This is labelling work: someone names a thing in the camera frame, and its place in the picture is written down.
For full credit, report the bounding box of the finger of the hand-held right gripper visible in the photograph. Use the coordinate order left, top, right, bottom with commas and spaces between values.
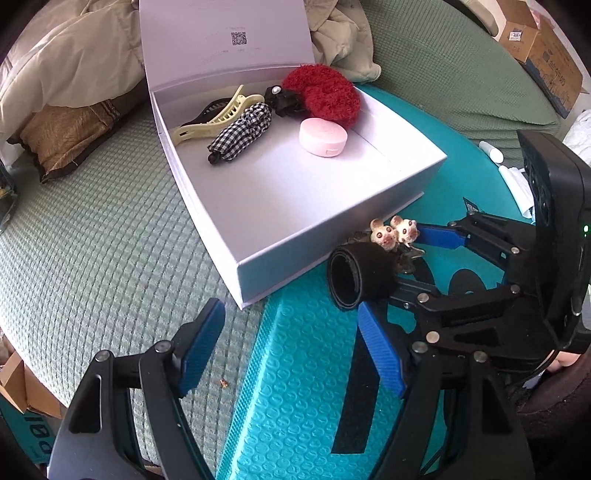
388, 278, 537, 325
417, 213, 539, 278

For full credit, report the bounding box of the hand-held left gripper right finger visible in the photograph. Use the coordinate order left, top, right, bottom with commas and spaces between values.
356, 300, 536, 480

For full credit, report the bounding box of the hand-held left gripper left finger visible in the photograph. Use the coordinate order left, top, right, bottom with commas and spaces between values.
46, 298, 227, 480

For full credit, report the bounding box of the bear figure hair clip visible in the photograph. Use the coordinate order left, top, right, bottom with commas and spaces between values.
348, 215, 426, 275

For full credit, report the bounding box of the black velvet band roll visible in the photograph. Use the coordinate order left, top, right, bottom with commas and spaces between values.
327, 242, 398, 312

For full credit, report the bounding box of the pink round compact case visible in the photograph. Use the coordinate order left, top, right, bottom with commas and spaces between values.
298, 117, 349, 158

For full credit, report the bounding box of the white hinged gift box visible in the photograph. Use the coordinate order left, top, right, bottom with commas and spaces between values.
139, 0, 448, 310

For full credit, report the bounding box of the red fluffy scrunchie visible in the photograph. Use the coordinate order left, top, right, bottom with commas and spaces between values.
281, 65, 362, 126

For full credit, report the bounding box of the cream claw hair clip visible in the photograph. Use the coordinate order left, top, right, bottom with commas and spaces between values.
173, 84, 266, 146

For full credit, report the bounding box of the black white checked scrunchie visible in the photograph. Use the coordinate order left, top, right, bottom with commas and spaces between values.
206, 102, 273, 165

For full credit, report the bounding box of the person's right forearm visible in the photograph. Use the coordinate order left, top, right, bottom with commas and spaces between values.
508, 364, 591, 480

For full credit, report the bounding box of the teal foam mat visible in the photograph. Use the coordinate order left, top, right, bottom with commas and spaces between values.
215, 85, 541, 480

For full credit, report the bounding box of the white tube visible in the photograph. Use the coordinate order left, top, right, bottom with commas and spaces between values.
479, 141, 506, 163

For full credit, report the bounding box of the white crumpled cloth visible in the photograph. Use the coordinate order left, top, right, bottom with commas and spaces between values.
563, 108, 591, 162

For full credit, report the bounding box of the green textured bed cover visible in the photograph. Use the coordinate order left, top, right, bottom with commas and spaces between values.
0, 0, 561, 467

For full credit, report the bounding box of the blue printed cardboard box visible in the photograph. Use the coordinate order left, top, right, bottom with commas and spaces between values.
522, 18, 587, 120

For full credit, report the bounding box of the plain open cardboard box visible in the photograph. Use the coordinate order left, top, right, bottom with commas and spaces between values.
0, 351, 63, 421

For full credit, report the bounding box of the teal printed carton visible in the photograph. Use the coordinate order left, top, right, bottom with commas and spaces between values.
0, 397, 63, 467

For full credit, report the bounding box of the black bow hair clip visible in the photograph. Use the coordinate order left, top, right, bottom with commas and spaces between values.
178, 85, 308, 127

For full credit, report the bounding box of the small white-labelled cardboard box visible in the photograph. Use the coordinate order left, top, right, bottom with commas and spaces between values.
496, 0, 542, 63

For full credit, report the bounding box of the beige puffer jacket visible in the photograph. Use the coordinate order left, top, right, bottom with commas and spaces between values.
308, 0, 383, 85

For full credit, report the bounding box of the brown cushion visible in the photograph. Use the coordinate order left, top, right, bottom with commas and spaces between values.
7, 99, 134, 184

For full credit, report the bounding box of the cream padded quilt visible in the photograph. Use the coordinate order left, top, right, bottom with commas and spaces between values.
0, 0, 146, 137

